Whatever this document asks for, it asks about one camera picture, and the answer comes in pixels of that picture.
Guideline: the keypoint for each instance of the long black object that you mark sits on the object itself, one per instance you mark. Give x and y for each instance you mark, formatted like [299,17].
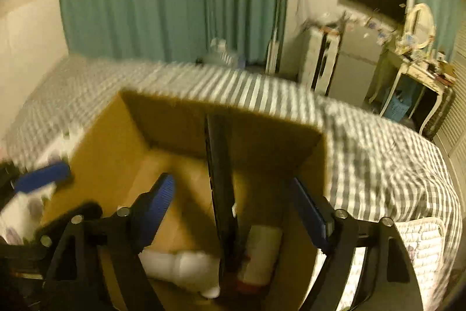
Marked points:
[219,180]

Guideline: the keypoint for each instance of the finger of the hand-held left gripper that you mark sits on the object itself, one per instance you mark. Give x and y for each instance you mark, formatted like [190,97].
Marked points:
[42,177]
[22,252]

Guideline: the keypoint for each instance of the oval cream-framed mirror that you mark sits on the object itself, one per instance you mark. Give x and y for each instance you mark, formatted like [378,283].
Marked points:
[418,25]

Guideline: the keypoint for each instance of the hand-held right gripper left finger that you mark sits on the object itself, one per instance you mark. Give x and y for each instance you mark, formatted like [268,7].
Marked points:
[159,209]

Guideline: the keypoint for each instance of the white bottle with red cap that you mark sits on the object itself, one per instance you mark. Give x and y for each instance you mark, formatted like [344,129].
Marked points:
[260,252]

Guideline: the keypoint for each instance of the white floral quilt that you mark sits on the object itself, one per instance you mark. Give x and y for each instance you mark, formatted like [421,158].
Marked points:
[418,245]
[22,216]

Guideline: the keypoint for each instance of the white folded rack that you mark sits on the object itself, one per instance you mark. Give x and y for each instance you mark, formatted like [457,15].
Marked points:
[273,57]

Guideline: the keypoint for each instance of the white louvered closet door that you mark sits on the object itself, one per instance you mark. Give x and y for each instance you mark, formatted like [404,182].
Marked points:
[453,121]

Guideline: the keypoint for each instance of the white plastic bag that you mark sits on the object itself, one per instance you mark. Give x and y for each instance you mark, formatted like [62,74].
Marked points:
[224,52]

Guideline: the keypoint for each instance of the brown cardboard box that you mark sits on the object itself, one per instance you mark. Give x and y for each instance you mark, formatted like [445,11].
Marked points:
[109,150]

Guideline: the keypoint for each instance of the grey checkered bed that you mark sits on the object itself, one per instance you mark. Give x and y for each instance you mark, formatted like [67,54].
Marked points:
[367,158]

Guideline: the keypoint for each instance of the cream dressing table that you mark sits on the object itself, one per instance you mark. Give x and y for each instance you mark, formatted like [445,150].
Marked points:
[418,72]

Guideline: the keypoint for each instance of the blue bag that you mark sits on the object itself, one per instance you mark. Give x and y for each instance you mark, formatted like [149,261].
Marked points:
[397,107]

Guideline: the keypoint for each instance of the white small fridge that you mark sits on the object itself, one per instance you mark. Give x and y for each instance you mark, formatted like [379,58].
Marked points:
[355,70]

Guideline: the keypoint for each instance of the white plastic bottle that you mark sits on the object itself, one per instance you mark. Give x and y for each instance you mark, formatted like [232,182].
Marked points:
[182,265]

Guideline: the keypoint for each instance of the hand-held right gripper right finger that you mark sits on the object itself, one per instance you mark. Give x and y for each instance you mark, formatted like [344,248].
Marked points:
[309,216]

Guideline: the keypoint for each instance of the white storage cabinet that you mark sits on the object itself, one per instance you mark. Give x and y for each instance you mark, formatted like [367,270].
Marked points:
[313,56]

